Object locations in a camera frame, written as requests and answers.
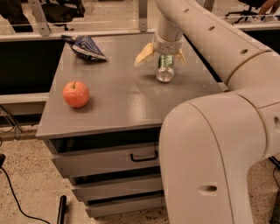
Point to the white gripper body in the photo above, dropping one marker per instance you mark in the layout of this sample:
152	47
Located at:
166	46

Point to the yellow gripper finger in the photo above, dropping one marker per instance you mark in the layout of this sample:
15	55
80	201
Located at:
180	55
145	55

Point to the green soda can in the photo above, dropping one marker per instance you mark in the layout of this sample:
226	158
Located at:
165	68

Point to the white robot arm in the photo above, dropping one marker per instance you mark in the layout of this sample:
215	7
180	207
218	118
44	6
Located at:
208	144

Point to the blue chip bag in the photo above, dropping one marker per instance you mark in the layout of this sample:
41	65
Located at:
85	48

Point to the grey drawer cabinet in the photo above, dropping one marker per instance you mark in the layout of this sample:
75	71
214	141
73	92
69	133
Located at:
91	145

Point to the red apple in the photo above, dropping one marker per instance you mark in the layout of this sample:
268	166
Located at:
76	94

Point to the black office chair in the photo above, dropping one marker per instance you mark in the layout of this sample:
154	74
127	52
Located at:
62	12

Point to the black stand leg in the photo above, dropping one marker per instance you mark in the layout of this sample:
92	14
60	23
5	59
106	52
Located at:
62	209

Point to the black drawer handle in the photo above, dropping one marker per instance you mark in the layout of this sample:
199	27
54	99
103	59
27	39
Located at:
139	159

